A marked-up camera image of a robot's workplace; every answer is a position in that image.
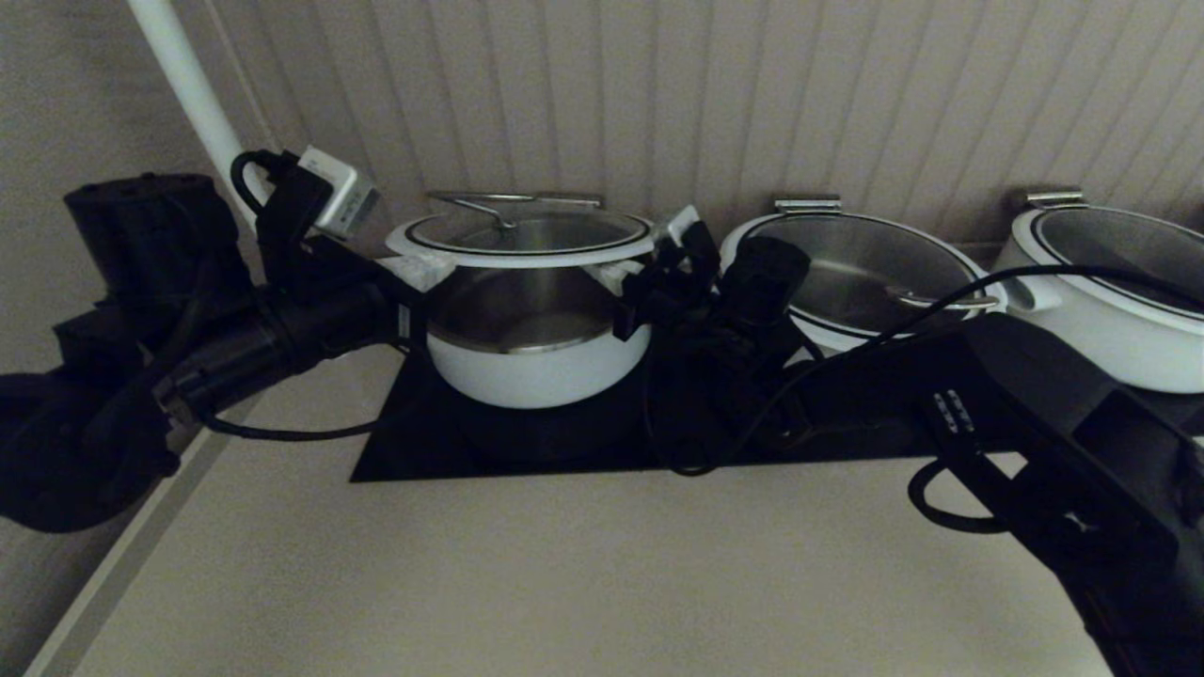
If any glass lid with white rim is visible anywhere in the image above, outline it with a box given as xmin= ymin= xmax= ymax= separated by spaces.
xmin=386 ymin=191 xmax=657 ymax=269
xmin=1014 ymin=205 xmax=1204 ymax=335
xmin=743 ymin=214 xmax=1006 ymax=339

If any white metal pole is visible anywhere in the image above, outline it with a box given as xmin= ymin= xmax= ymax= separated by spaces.
xmin=127 ymin=0 xmax=260 ymax=227

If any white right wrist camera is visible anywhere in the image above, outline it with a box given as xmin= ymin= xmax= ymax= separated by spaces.
xmin=661 ymin=205 xmax=705 ymax=247

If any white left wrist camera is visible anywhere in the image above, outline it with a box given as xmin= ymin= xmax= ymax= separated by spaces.
xmin=299 ymin=146 xmax=380 ymax=238

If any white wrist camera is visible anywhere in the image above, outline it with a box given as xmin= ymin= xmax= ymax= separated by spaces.
xmin=661 ymin=205 xmax=705 ymax=247
xmin=299 ymin=146 xmax=380 ymax=238

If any white round pot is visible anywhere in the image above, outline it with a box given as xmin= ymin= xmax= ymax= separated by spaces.
xmin=720 ymin=214 xmax=1007 ymax=354
xmin=414 ymin=259 xmax=655 ymax=410
xmin=992 ymin=207 xmax=1204 ymax=394

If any short looped black cable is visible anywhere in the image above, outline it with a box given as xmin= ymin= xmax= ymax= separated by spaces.
xmin=908 ymin=459 xmax=1012 ymax=535

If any long black right arm cable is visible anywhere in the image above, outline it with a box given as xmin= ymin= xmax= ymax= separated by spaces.
xmin=644 ymin=263 xmax=1204 ymax=476

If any wide black glass cooktop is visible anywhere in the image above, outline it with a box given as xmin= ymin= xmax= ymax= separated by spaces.
xmin=350 ymin=310 xmax=942 ymax=483

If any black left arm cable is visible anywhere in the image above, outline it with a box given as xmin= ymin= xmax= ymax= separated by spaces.
xmin=202 ymin=149 xmax=415 ymax=441

